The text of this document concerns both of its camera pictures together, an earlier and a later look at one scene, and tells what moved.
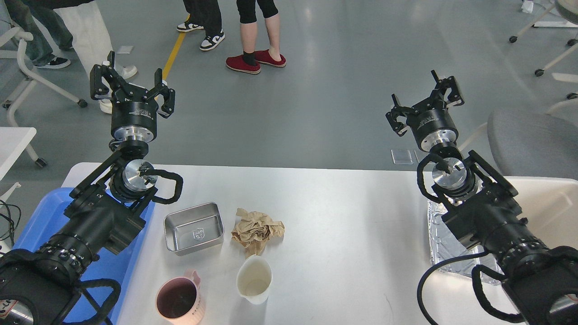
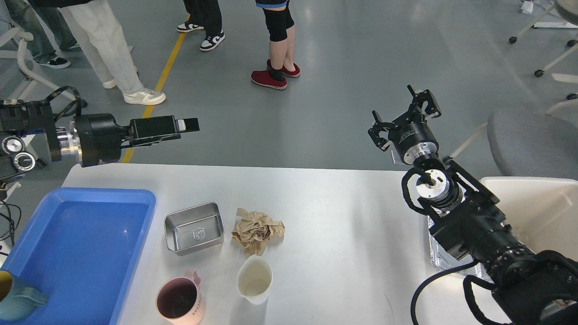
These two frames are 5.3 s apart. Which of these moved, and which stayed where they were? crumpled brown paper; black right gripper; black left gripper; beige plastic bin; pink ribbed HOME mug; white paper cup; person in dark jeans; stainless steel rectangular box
Moved: black right gripper; black left gripper
Stayed: crumpled brown paper; person in dark jeans; white paper cup; beige plastic bin; pink ribbed HOME mug; stainless steel rectangular box
